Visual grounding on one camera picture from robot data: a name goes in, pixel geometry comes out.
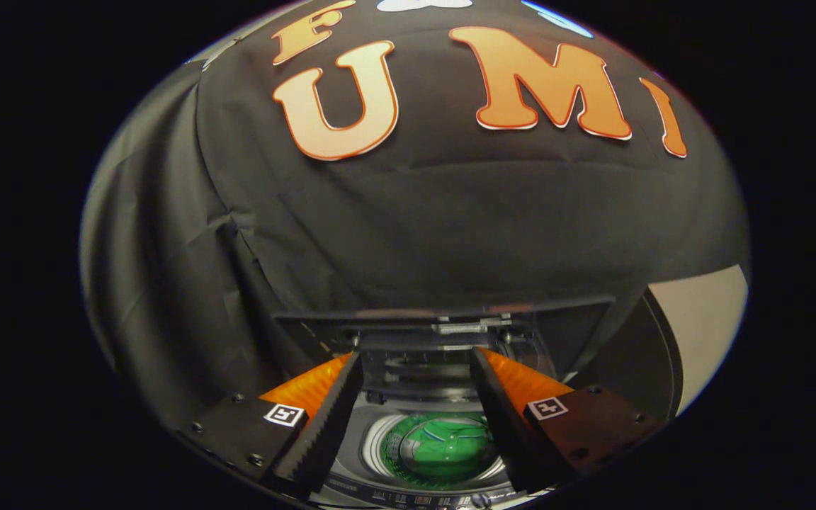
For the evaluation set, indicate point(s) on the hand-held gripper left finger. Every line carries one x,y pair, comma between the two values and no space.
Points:
319,439

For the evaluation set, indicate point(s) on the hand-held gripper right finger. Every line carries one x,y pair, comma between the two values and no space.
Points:
507,439

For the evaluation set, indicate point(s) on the grey top-load washing machine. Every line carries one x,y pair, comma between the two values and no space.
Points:
372,439

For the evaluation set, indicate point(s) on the green polo shirt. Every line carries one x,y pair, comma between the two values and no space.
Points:
450,453

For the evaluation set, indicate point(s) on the black backdrop cloth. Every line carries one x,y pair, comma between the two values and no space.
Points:
415,212

